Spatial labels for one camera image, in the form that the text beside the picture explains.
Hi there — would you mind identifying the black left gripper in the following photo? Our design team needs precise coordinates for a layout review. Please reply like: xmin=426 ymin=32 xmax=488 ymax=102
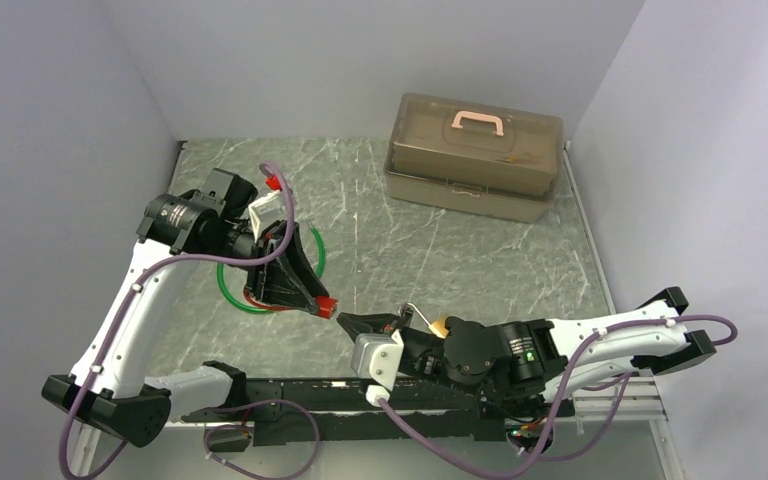
xmin=208 ymin=219 xmax=327 ymax=313

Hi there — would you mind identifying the red cable lock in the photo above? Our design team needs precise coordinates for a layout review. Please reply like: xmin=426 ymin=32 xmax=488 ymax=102
xmin=245 ymin=293 xmax=338 ymax=319

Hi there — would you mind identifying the green cable loop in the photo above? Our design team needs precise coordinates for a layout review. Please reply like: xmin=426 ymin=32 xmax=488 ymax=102
xmin=216 ymin=225 xmax=328 ymax=315

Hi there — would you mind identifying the brass padlock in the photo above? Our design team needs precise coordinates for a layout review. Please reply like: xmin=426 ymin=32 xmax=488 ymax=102
xmin=399 ymin=302 xmax=449 ymax=339

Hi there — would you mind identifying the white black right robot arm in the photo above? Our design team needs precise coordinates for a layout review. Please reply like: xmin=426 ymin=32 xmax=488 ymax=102
xmin=337 ymin=288 xmax=717 ymax=415

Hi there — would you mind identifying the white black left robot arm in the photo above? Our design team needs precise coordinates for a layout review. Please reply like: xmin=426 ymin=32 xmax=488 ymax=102
xmin=42 ymin=162 xmax=337 ymax=447

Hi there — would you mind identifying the beige plastic toolbox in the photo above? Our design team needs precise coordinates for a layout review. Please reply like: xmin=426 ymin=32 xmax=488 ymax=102
xmin=383 ymin=93 xmax=564 ymax=223

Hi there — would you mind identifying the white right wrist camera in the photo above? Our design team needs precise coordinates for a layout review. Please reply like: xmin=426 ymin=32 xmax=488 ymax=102
xmin=351 ymin=330 xmax=404 ymax=407

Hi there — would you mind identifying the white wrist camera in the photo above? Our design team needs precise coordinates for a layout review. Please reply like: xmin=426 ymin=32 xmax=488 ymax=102
xmin=351 ymin=330 xmax=404 ymax=407
xmin=247 ymin=174 xmax=295 ymax=240

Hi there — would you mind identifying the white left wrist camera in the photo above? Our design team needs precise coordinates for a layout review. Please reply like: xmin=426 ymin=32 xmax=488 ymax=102
xmin=247 ymin=174 xmax=295 ymax=240

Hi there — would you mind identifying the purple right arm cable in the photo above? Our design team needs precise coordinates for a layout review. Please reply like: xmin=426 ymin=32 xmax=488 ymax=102
xmin=377 ymin=314 xmax=738 ymax=480

